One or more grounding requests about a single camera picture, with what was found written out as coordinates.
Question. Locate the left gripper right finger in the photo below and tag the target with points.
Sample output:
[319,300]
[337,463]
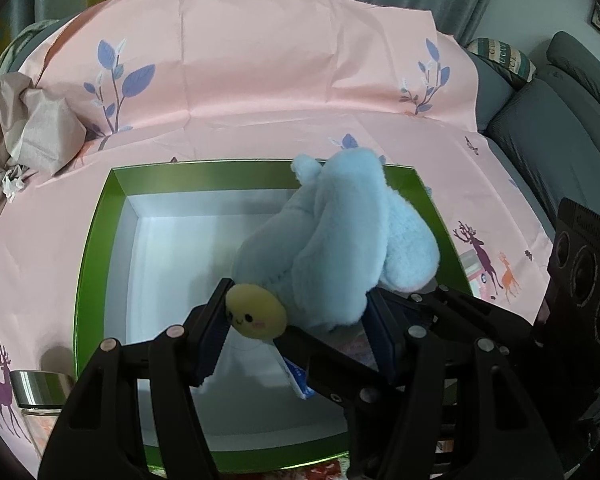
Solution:
[383,333]

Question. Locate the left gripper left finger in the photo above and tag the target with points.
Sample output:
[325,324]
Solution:
[207,328]

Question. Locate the light blue plush toy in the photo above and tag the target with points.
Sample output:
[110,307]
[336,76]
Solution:
[342,233]

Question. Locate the green white cardboard box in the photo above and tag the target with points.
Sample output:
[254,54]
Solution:
[161,239]

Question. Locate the glass jar metal lid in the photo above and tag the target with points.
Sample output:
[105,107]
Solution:
[40,390]

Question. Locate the grey sofa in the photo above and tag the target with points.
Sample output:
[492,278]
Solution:
[546,133]

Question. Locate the pink deer print tablecloth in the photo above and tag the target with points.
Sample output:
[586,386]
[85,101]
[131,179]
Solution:
[261,79]

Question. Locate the striped cushion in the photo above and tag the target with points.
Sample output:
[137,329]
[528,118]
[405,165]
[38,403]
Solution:
[512,64]

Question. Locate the crumpled beige pink cloth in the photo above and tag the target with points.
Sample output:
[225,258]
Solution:
[38,132]

